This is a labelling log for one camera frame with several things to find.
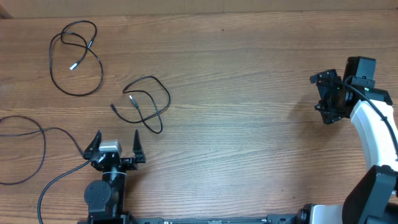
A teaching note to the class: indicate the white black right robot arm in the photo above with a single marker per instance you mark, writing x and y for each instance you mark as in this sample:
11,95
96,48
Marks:
354,96

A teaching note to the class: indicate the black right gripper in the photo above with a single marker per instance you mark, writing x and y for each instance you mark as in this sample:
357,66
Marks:
330,115

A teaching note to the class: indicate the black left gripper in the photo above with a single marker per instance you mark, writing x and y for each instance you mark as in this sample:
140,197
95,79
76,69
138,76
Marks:
130,163

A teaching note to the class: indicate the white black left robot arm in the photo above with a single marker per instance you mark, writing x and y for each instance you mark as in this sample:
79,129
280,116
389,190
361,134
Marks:
105,197

